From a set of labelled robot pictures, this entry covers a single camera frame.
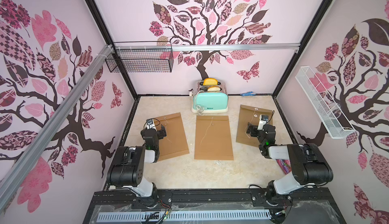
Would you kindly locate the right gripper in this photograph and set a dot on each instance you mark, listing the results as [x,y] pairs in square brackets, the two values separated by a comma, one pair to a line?
[252,129]

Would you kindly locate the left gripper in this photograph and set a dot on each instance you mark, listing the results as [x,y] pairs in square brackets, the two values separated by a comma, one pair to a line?
[161,131]

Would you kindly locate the brown file bag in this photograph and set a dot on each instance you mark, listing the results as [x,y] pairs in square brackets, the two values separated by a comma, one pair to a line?
[213,139]
[249,114]
[174,144]

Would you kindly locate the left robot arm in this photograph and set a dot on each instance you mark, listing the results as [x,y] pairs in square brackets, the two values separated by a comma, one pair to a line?
[127,168]

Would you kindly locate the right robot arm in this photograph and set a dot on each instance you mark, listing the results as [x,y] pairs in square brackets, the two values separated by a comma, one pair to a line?
[308,165]

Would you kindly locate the colourful patterned bag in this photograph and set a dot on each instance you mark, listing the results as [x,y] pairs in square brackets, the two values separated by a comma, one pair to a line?
[285,165]

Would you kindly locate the mint green toaster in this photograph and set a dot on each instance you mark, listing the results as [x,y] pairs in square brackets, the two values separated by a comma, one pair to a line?
[203,102]

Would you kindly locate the yellow bread slice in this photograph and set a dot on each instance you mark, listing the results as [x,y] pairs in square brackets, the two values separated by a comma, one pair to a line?
[210,82]

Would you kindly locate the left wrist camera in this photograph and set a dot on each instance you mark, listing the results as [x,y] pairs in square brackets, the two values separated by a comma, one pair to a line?
[150,124]

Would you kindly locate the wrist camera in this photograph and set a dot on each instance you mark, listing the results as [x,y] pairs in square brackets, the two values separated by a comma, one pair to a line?
[150,124]
[263,120]

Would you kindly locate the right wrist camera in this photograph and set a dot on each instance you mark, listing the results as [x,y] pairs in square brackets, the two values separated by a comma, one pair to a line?
[263,120]

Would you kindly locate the blue object at wall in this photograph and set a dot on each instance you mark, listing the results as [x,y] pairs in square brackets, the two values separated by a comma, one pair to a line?
[248,94]

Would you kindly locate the black wire basket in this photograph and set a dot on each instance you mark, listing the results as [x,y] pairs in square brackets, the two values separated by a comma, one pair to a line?
[141,57]

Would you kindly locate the white slotted cable duct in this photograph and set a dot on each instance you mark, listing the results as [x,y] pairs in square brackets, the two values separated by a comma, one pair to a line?
[175,216]

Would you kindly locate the white wire basket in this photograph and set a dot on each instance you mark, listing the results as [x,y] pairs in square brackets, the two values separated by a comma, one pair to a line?
[328,110]

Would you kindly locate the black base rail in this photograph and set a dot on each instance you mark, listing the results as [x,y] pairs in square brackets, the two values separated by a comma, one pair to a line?
[305,206]

